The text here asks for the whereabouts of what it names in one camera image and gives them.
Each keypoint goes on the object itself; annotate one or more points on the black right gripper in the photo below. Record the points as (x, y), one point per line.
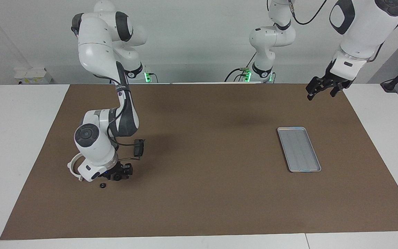
(121, 167)

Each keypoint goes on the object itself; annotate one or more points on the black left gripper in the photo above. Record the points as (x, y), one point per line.
(325, 83)

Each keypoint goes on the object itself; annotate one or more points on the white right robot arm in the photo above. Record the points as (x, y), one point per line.
(92, 45)

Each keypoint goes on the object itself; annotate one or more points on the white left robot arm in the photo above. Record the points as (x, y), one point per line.
(365, 27)

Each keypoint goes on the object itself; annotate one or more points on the silver metal tray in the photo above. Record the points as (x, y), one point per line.
(299, 150)

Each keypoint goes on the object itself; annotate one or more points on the rectangular grey brake pad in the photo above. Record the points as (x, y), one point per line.
(139, 149)

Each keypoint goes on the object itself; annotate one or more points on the brown table mat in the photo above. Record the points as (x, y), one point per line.
(199, 190)

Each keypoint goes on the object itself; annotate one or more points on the white semicircular plastic bracket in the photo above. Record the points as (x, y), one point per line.
(70, 167)

